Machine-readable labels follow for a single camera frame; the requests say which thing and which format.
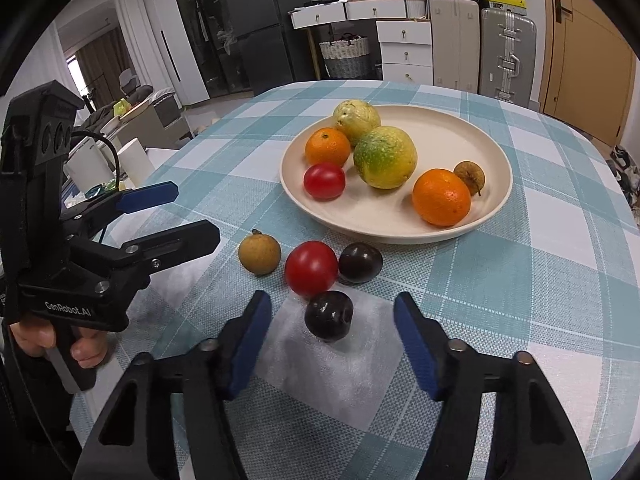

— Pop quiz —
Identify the wooden door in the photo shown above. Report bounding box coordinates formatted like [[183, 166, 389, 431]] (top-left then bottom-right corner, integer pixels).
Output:
[[541, 0, 636, 146]]

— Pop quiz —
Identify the woven laundry basket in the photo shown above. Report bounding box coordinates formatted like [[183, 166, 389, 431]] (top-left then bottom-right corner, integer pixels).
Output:
[[319, 32, 373, 79]]

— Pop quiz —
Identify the large orange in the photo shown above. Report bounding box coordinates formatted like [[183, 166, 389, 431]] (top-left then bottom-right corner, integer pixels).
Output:
[[411, 168, 472, 228]]

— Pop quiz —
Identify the yellow citrus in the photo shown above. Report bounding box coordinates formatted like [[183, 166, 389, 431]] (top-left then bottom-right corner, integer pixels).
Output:
[[333, 100, 381, 148]]

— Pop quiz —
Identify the beige suitcase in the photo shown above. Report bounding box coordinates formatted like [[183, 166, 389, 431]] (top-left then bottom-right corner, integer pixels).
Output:
[[430, 0, 480, 93]]

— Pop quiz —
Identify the white cylinder humidifier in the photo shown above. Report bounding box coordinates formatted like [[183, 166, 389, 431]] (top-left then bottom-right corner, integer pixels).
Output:
[[117, 138, 154, 188]]

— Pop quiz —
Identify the small orange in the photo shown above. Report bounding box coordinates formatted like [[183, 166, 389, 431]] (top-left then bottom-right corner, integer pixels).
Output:
[[305, 128, 352, 167]]

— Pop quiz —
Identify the red tomato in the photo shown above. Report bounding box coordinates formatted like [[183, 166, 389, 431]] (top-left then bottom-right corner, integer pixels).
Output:
[[303, 162, 346, 200], [284, 240, 338, 297]]

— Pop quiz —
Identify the black cable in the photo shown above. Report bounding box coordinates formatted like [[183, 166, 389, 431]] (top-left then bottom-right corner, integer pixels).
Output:
[[69, 130, 123, 192]]

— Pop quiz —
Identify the person's left hand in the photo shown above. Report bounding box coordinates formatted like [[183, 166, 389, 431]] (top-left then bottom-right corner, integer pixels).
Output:
[[8, 316, 110, 370]]

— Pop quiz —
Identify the yellow-green citrus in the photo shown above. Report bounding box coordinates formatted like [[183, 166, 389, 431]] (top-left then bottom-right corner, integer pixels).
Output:
[[354, 126, 418, 190]]

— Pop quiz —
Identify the dark glass cabinet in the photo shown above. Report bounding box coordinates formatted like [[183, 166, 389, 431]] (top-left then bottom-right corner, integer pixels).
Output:
[[177, 0, 250, 98]]

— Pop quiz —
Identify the dark plum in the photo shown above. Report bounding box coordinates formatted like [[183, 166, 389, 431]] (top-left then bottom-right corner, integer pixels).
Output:
[[305, 290, 354, 342], [338, 242, 383, 284]]

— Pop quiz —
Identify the cream round plate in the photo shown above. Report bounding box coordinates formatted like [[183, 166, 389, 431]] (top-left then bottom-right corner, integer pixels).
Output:
[[280, 104, 513, 245]]

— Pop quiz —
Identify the brown longan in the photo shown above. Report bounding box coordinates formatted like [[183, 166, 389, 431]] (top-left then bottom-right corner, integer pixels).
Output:
[[454, 160, 486, 196], [238, 230, 281, 276]]

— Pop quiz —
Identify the silver suitcase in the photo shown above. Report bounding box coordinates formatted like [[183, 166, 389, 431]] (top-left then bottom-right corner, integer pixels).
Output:
[[478, 8, 537, 107]]

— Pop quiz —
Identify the teal checkered tablecloth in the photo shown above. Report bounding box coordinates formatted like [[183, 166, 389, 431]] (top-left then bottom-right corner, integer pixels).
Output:
[[70, 81, 639, 479]]

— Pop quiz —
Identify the white drawer desk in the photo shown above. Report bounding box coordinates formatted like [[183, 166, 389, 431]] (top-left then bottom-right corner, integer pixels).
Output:
[[290, 0, 434, 84]]

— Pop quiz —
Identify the black refrigerator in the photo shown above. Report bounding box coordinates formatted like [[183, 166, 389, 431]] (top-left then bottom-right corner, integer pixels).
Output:
[[227, 0, 314, 94]]

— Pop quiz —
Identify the white wardrobe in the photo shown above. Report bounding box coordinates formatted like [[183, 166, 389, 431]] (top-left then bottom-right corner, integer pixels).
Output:
[[144, 0, 209, 106]]

